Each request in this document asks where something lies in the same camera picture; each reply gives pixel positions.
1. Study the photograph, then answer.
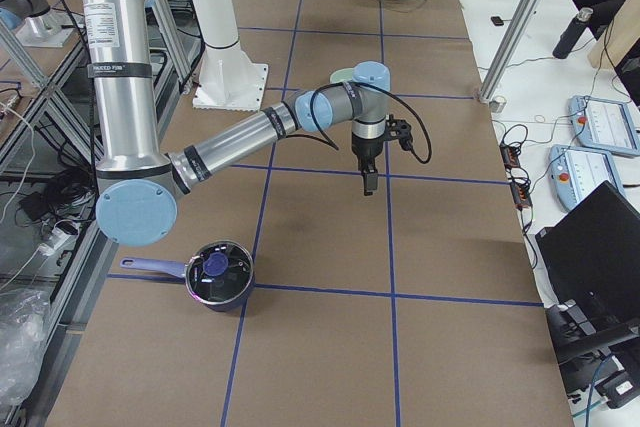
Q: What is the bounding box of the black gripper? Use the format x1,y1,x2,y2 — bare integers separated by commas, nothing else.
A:
351,135,383,196

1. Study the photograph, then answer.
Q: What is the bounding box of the green bowl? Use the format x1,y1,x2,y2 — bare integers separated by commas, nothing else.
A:
329,67,354,83

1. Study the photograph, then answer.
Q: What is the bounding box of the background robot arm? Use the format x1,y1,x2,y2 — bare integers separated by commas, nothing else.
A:
1,0,71,48

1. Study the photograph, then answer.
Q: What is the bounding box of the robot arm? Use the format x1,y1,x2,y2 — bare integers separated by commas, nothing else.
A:
82,0,390,246

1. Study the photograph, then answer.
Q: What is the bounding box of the dark blue saucepan with lid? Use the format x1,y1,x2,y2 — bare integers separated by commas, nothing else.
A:
120,240,255,312

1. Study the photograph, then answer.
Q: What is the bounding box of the lower teach pendant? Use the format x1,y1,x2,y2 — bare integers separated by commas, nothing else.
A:
549,144,625,211

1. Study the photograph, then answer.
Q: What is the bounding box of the teach pendant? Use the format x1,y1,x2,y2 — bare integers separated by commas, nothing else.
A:
549,144,625,211
568,95,639,157

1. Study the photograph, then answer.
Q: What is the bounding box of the black laptop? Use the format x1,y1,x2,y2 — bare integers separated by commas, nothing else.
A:
534,179,640,363

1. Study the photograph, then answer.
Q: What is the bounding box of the upper teach pendant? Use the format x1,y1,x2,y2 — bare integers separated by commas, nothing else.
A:
568,95,639,157

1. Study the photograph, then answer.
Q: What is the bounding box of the black water bottle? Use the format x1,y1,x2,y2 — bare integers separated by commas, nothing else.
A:
552,7,593,59

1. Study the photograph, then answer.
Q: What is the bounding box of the clear plastic bag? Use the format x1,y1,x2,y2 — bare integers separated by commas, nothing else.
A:
1,288,50,407

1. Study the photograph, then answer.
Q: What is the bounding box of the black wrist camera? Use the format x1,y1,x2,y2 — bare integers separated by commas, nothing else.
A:
386,115,413,151

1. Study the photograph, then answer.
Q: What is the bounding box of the aluminium frame post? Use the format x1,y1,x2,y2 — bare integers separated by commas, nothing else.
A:
477,0,541,114

